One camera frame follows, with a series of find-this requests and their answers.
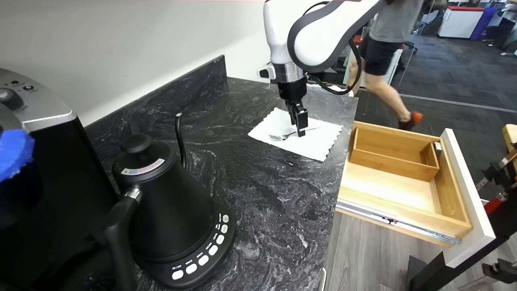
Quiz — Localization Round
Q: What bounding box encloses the trash bin white liner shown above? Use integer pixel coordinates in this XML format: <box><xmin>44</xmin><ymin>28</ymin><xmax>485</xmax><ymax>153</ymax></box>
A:
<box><xmin>309</xmin><ymin>78</ymin><xmax>357</xmax><ymax>99</ymax></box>

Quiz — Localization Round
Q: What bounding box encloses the red black clamp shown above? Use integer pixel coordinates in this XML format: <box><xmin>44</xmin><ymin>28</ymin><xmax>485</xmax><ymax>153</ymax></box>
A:
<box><xmin>483</xmin><ymin>195</ymin><xmax>509</xmax><ymax>218</ymax></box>

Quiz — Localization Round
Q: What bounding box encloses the blue tape piece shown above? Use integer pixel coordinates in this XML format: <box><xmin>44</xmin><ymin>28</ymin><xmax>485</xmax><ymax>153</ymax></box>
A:
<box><xmin>0</xmin><ymin>127</ymin><xmax>37</xmax><ymax>182</ymax></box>

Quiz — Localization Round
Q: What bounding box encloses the black electric kettle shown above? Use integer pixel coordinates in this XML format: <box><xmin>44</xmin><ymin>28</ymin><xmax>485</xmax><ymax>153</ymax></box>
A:
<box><xmin>104</xmin><ymin>111</ymin><xmax>238</xmax><ymax>291</ymax></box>

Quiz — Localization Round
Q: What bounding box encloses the open wooden drawer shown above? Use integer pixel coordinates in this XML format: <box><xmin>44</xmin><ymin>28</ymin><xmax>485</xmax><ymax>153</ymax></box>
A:
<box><xmin>335</xmin><ymin>119</ymin><xmax>498</xmax><ymax>269</ymax></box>

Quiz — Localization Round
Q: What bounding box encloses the black metal stand frame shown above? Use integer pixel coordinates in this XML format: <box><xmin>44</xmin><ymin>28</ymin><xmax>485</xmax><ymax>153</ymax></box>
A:
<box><xmin>407</xmin><ymin>154</ymin><xmax>517</xmax><ymax>291</ymax></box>

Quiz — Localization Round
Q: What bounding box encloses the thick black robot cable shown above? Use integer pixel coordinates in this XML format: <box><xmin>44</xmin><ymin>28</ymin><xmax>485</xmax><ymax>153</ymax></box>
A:
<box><xmin>306</xmin><ymin>53</ymin><xmax>365</xmax><ymax>96</ymax></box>

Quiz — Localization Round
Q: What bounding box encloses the wooden drawer organizer box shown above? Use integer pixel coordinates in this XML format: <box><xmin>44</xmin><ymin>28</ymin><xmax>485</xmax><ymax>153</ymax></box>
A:
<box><xmin>348</xmin><ymin>124</ymin><xmax>443</xmax><ymax>182</ymax></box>

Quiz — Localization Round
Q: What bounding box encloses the black silver coffee maker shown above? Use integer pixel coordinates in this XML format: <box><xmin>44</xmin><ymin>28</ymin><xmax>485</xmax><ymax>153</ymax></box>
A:
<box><xmin>0</xmin><ymin>66</ymin><xmax>125</xmax><ymax>291</ymax></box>

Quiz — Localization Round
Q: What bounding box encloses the light wooden board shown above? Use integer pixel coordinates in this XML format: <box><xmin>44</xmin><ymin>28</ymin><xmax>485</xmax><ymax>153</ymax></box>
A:
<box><xmin>501</xmin><ymin>122</ymin><xmax>517</xmax><ymax>164</ymax></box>

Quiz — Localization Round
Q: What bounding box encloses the white box red lid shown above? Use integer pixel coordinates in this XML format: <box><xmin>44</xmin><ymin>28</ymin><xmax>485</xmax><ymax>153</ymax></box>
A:
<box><xmin>436</xmin><ymin>2</ymin><xmax>485</xmax><ymax>40</ymax></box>

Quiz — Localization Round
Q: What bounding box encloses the white paper napkin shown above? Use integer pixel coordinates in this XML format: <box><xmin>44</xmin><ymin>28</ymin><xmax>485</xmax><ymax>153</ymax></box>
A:
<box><xmin>246</xmin><ymin>104</ymin><xmax>346</xmax><ymax>163</ymax></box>

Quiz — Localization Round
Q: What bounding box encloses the person in grey shirt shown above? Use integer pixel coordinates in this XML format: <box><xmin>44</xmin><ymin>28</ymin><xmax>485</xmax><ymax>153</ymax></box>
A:
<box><xmin>348</xmin><ymin>0</ymin><xmax>428</xmax><ymax>132</ymax></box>

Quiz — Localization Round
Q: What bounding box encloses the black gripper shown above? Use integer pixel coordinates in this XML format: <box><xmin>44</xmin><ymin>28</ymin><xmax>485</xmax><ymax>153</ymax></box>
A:
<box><xmin>276</xmin><ymin>77</ymin><xmax>310</xmax><ymax>138</ymax></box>

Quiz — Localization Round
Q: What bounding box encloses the blue bin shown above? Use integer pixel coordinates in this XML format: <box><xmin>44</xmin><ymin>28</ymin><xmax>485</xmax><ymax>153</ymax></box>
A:
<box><xmin>470</xmin><ymin>1</ymin><xmax>503</xmax><ymax>41</ymax></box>

